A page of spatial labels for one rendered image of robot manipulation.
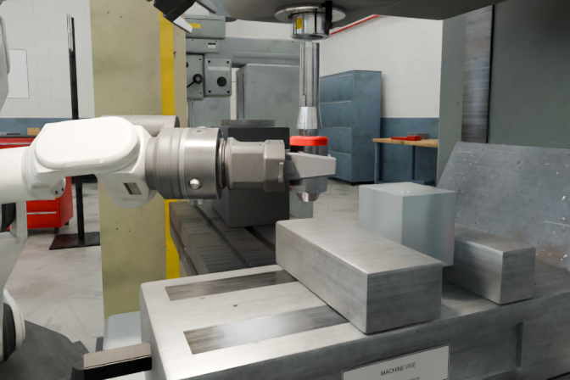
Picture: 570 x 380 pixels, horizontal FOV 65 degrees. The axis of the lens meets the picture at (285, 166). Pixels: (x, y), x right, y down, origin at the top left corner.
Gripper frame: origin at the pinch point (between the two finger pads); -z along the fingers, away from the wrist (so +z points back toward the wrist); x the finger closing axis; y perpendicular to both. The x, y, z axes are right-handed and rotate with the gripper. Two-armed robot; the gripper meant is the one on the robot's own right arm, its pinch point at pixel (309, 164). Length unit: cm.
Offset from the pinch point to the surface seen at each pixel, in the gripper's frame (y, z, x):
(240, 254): 15.0, 9.3, 10.9
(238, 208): 11.0, 10.8, 26.6
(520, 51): -16.2, -34.0, 14.9
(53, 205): 83, 226, 393
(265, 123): -4.6, 5.8, 30.0
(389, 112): -17, -200, 722
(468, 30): -21.2, -30.1, 25.1
